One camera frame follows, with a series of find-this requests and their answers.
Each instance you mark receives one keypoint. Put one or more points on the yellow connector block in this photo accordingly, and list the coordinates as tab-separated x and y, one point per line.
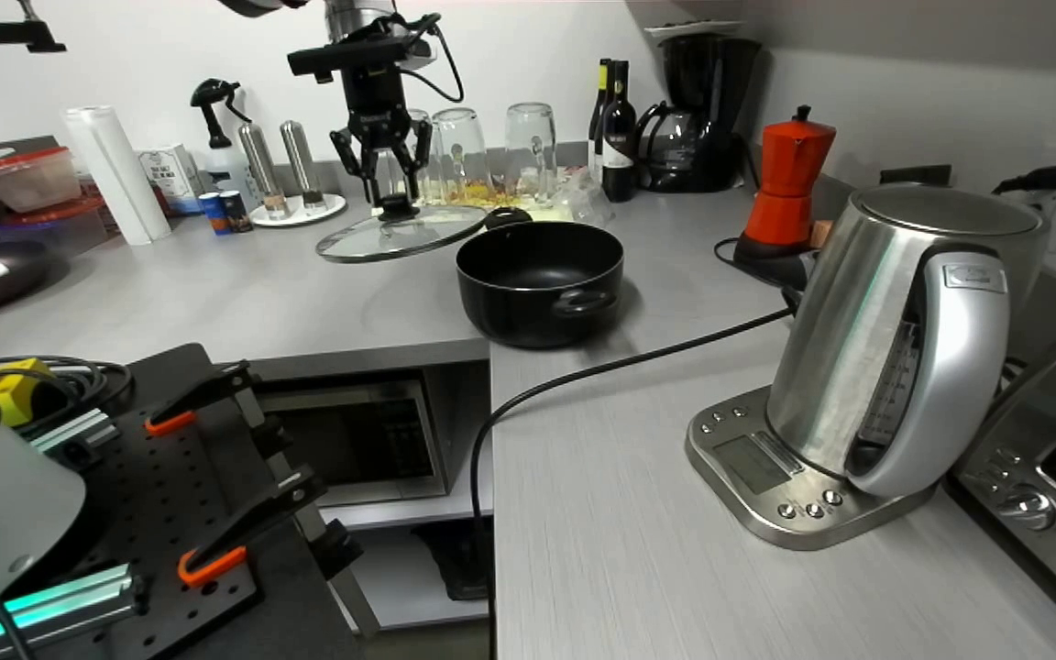
17	388

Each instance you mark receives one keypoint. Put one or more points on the white paper towel roll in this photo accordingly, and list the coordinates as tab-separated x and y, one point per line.
120	177

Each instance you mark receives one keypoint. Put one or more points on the silver kettle base with buttons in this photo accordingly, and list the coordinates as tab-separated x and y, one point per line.
750	471

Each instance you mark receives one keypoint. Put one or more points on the black drip coffee maker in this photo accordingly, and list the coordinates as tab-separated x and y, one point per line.
698	111

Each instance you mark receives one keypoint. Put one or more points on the black electric hot plate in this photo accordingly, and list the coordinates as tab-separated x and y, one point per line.
772	262

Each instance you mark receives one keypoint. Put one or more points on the glass pot lid black knob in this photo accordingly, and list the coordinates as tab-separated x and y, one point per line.
375	237

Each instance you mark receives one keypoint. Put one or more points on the cream drying mat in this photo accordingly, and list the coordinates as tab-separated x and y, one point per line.
484	199

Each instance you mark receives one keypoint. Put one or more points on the black wall outlet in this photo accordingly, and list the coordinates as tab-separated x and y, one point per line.
913	174

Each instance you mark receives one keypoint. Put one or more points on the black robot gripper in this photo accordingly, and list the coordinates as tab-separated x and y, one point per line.
377	101

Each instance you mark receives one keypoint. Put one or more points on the plastic container red lid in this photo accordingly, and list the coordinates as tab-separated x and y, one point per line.
25	179

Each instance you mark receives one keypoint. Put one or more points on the built-in silver microwave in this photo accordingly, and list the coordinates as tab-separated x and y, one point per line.
364	442

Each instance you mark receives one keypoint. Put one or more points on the dark wine bottle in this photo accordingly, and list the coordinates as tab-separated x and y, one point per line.
612	129

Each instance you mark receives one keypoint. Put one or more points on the small blue can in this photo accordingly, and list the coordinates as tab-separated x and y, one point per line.
227	209

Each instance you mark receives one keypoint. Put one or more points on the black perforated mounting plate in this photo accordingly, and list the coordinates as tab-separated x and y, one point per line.
162	526

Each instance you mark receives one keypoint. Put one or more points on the black wall plug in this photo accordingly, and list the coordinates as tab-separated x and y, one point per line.
1029	179

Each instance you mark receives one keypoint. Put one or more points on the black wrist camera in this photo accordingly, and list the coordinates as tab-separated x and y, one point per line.
364	53

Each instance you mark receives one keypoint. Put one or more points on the black cooking pot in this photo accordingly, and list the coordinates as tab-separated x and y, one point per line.
539	314

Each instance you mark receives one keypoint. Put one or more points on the silver toaster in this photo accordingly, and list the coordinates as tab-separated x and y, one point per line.
1047	464

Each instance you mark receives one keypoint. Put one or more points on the stainless steel electric kettle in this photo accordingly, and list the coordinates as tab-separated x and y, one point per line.
871	343

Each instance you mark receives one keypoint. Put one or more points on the round white tray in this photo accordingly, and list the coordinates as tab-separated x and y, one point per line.
310	209

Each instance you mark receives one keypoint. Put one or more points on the red moka pot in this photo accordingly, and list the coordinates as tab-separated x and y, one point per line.
784	185

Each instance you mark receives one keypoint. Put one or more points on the steel grinder shaker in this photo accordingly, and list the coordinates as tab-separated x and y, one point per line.
261	165
303	159

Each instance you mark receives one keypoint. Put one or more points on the spray bottle black trigger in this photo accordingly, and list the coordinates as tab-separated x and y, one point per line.
221	133

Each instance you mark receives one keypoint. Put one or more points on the aluminium extrusion rail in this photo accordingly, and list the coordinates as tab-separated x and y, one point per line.
57	606

